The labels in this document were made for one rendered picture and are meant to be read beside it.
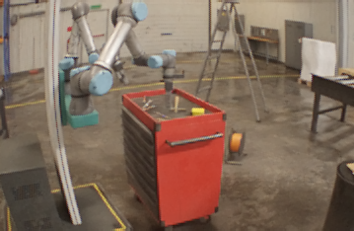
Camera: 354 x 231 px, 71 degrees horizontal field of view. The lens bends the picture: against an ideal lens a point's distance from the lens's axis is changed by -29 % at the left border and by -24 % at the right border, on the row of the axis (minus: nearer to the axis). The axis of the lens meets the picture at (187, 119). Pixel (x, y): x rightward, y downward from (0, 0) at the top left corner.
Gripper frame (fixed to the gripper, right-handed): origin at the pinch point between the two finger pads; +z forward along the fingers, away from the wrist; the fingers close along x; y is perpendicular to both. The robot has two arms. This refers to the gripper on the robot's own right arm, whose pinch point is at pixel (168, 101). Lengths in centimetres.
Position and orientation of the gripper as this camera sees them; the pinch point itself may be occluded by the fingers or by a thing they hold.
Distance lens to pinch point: 194.3
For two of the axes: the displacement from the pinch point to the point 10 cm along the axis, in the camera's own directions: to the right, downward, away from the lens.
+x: 0.6, 3.2, -9.5
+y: -10.0, 0.1, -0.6
